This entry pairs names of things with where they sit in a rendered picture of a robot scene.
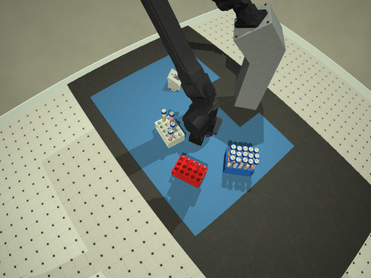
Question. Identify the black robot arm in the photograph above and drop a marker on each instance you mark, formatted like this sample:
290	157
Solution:
194	81

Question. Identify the test tube with blue cap and pink liquid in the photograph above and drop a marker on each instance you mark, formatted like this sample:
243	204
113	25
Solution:
171	114

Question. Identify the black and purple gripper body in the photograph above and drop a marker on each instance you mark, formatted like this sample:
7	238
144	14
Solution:
216	127

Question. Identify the red tube rack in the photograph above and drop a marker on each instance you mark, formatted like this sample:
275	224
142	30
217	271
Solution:
189	175

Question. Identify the blue bench mat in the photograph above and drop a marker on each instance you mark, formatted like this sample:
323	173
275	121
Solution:
133	104

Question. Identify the white tube rack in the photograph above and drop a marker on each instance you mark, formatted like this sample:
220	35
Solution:
162	128

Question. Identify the blue test tube rack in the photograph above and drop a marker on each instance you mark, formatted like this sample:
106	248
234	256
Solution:
236	170

